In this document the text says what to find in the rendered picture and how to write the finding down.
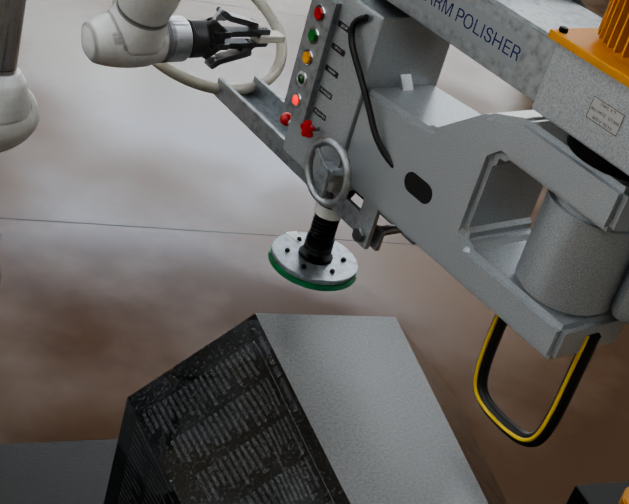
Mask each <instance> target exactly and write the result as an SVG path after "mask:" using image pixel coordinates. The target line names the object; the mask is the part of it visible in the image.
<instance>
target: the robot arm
mask: <svg viewBox="0 0 629 504"><path fill-rule="evenodd" d="M26 1H27V0H0V152H4V151H7V150H9V149H12V148H14V147H16V146H18V145H20V144H21V143H23V142H24V141H26V140H27V139H28V138H29V137H30V136H31V135H32V134H33V132H34V131H35V130H36V128H37V125H38V122H39V107H38V103H37V101H36V99H35V97H34V95H33V94H32V92H31V91H30V90H29V89H28V88H27V80H26V78H25V76H24V75H23V73H22V72H21V70H20V69H19V68H18V67H17V64H18V57H19V50H20V43H21V36H22V29H23V22H24V15H25V8H26ZM180 1H181V0H116V2H115V3H114V4H113V5H112V6H111V7H110V8H109V9H108V11H107V12H105V13H99V14H97V15H95V16H93V17H92V18H90V19H88V20H87V21H85V22H84V24H83V25H82V29H81V44H82V49H83V51H84V53H85V55H86V56H87V57H88V58H89V60H90V61H91V62H93V63H95V64H99V65H103V66H108V67H116V68H137V67H145V66H149V65H152V64H155V63H166V62H183V61H185V60H187V59H188V58H200V57H202V58H204V59H205V61H204V63H205V64H206V65H207V66H208V67H209V68H211V69H214V68H216V67H217V66H219V65H221V64H224V63H228V62H231V61H235V60H238V59H242V58H245V57H249V56H251V54H252V52H251V51H252V49H253V48H255V47H266V46H267V45H268V43H284V42H285V38H286V36H285V35H283V34H282V33H281V32H280V31H278V30H276V31H271V30H269V29H268V28H267V27H258V26H259V24H258V23H257V22H256V21H254V20H253V19H252V18H249V17H246V16H242V15H238V14H235V13H231V12H228V11H226V10H224V9H223V8H222V7H221V6H218V7H217V8H216V11H217V13H216V14H215V15H214V16H213V17H209V18H207V19H205V20H202V19H186V18H184V17H183V16H172V14H173V13H174V12H175V11H176V9H177V7H178V5H179V3H180ZM226 19H227V20H228V21H230V22H233V23H237V24H240V25H244V26H231V27H226V26H222V25H221V24H220V23H219V22H218V21H220V20H221V21H226ZM231 37H247V38H231ZM249 37H250V38H251V39H250V38H249ZM228 49H231V50H228ZM220 50H227V51H224V52H220V53H217V52H219V51H220Z"/></svg>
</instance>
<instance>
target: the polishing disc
mask: <svg viewBox="0 0 629 504"><path fill-rule="evenodd" d="M298 233H299V235H300V236H301V237H302V239H303V240H304V241H298V242H297V241H295V240H294V239H293V238H292V237H290V236H289V235H288V234H283V235H281V236H279V237H278V238H276V239H275V240H274V242H273V243H272V244H271V246H270V249H269V253H268V258H269V261H270V264H271V265H272V267H273V268H274V269H275V270H276V271H277V272H278V273H279V274H280V275H281V276H282V277H284V278H285V279H287V280H289V281H290V282H292V283H294V284H297V285H299V286H302V287H305V288H308V289H312V290H317V291H338V290H343V289H345V288H348V287H350V286H351V285H352V284H353V283H354V282H355V280H356V278H357V275H358V264H357V261H356V259H355V257H354V256H353V254H352V253H351V252H350V251H349V250H348V249H347V248H346V247H344V246H343V245H342V244H340V243H338V242H337V241H335V242H334V245H333V249H332V252H331V255H330V256H328V257H325V258H318V257H314V256H312V255H310V254H308V253H307V252H306V251H305V250H304V248H303V245H304V242H305V238H306V236H307V232H298ZM285 248H289V249H290V251H289V252H285ZM342 257H345V258H346V261H345V262H343V261H341V258H342ZM302 264H305V265H306V268H305V269H303V268H301V265H302ZM330 269H334V270H335V273H330Z"/></svg>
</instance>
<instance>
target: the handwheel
mask: <svg viewBox="0 0 629 504"><path fill-rule="evenodd" d="M322 146H330V147H332V148H333V149H334V150H335V151H336V152H337V154H338V156H339V158H340V160H341V163H342V166H337V165H336V164H335V163H334V162H327V161H326V158H325V156H324V154H323V152H322V149H321V147H322ZM315 155H316V156H317V158H318V161H319V163H320V164H319V165H318V168H317V177H318V179H319V181H320V182H321V185H320V188H319V191H318V189H317V187H316V185H315V182H314V177H313V161H314V157H315ZM304 172H305V180H306V184H307V187H308V190H309V192H310V194H311V195H312V197H313V198H314V200H315V201H316V202H317V203H319V204H320V205H321V206H323V207H327V208H334V207H337V206H339V205H341V204H342V203H343V202H344V201H345V199H346V198H347V196H348V194H349V192H350V188H351V184H352V168H351V163H350V159H349V156H348V154H347V152H346V150H345V149H344V147H343V146H342V145H341V144H340V143H339V142H338V141H337V140H335V139H333V138H330V137H322V138H320V139H317V140H316V141H315V142H314V143H313V144H312V145H311V147H310V148H309V150H308V152H307V155H306V159H305V166H304ZM339 176H343V185H342V188H341V191H340V193H339V194H338V196H337V197H336V198H334V199H326V198H325V195H326V191H327V187H328V184H329V183H333V182H336V181H337V179H338V177H339Z"/></svg>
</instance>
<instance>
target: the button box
mask: <svg viewBox="0 0 629 504"><path fill-rule="evenodd" d="M317 5H322V6H323V7H324V9H325V18H324V20H323V21H322V22H317V21H316V19H315V17H314V10H315V8H316V6H317ZM341 7H342V3H341V2H339V1H338V0H311V4H310V8H309V12H308V15H307V19H306V23H305V26H304V30H303V34H302V38H301V41H300V45H299V49H298V53H297V56H296V60H295V64H294V68H293V71H292V75H291V79H290V82H289V86H288V90H287V94H286V97H285V101H284V105H283V108H284V109H286V110H287V111H288V112H289V113H290V114H291V115H293V116H294V117H295V118H296V119H297V120H298V121H299V122H301V123H304V121H305V120H310V117H311V113H312V109H313V106H314V102H315V99H316V95H317V92H318V88H319V85H320V81H321V78H322V74H323V71H324V67H325V64H326V60H327V56H328V53H329V49H330V46H331V42H332V39H333V35H334V32H335V28H336V25H337V21H338V18H339V14H340V10H341ZM312 27H315V28H316V29H317V30H318V32H319V40H318V42H317V43H316V44H311V43H310V41H309V39H308V32H309V30H310V28H312ZM306 49H309V50H310V51H311V52H312V54H313V61H312V64H311V65H310V66H306V65H305V64H304V63H303V60H302V55H303V52H304V50H306ZM299 71H304V72H305V73H306V76H307V83H306V85H305V86H304V87H300V86H299V85H298V83H297V80H296V78H297V74H298V72H299ZM293 92H298V93H299V94H300V96H301V105H300V106H299V107H298V108H294V107H293V105H292V103H291V95H292V93H293Z"/></svg>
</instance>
